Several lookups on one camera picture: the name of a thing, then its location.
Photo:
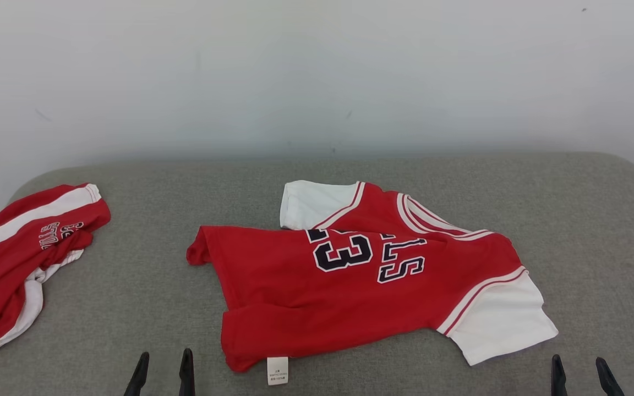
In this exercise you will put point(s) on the red shorts with white stripe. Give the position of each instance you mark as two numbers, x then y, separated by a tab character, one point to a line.
3	269

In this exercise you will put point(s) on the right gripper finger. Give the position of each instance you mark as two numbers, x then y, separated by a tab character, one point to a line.
607	379
558	379

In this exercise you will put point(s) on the red jersey with white sleeves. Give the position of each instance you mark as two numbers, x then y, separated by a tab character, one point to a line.
295	297

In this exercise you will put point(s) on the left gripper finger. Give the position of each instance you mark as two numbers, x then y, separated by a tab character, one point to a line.
138	377
187	374

